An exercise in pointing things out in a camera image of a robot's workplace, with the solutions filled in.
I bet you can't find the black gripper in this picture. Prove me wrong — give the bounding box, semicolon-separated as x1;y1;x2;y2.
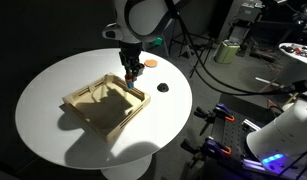
119;42;145;80

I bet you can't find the small orange cup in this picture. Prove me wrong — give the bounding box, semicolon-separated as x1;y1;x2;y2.
125;76;133;82

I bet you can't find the small blue cup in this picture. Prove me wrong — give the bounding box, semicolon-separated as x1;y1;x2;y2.
126;81;134;89

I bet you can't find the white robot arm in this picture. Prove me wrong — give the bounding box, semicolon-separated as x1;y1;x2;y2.
102;0;197;89

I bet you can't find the wooden tray box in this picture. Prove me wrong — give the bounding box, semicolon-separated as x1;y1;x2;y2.
62;73;151;143

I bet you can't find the orange plate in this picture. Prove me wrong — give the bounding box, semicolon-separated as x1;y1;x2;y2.
144;59;158;67

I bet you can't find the black round object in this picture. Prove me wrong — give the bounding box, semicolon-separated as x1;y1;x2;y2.
157;83;169;92

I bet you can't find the green bin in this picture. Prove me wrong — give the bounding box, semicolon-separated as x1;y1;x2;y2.
214;40;240;64

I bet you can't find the upper clamp with orange tip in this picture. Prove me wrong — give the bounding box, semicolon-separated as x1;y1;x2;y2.
194;103;235;135

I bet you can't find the clamp with orange tip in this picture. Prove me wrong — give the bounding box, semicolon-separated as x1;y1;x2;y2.
194;103;235;135
180;137;231;169

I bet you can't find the white round table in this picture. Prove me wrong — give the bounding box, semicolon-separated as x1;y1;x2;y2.
279;43;307;64
15;48;192;180

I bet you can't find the lower clamp with orange tip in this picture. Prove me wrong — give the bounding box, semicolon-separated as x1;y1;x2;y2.
180;137;231;169

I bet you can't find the black perforated mounting board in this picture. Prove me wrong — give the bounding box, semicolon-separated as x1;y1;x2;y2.
211;92;307;180

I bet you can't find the green wrist camera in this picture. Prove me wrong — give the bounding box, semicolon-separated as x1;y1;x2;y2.
151;37;163;46

